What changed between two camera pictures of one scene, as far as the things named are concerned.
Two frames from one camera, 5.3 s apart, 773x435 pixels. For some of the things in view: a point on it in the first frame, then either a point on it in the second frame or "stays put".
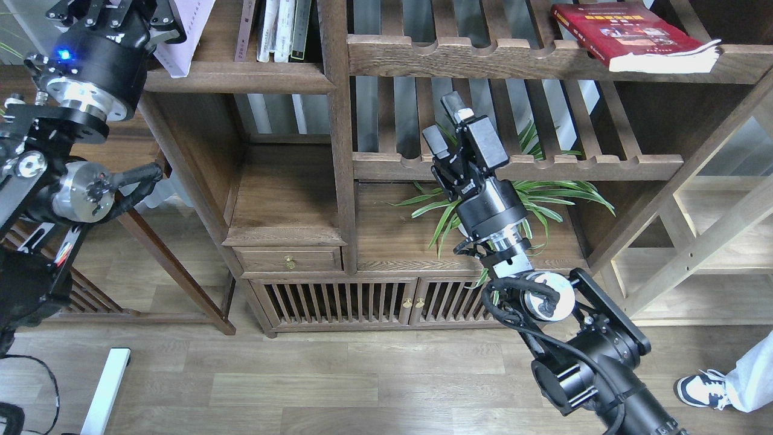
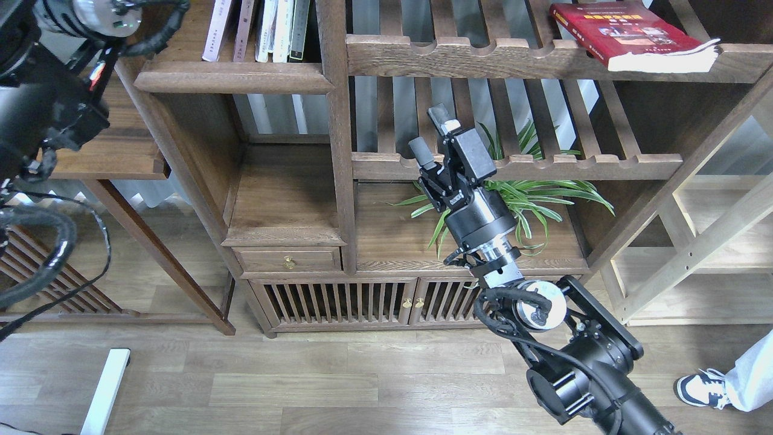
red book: (631, 38) stays put
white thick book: (176, 58) → (214, 38)
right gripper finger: (436, 142) → (423, 153)
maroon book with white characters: (247, 11) stays put
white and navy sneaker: (707, 388) stays put
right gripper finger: (458, 109) → (442, 119)
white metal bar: (117, 362) stays put
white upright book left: (268, 39) stays put
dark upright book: (301, 29) stays put
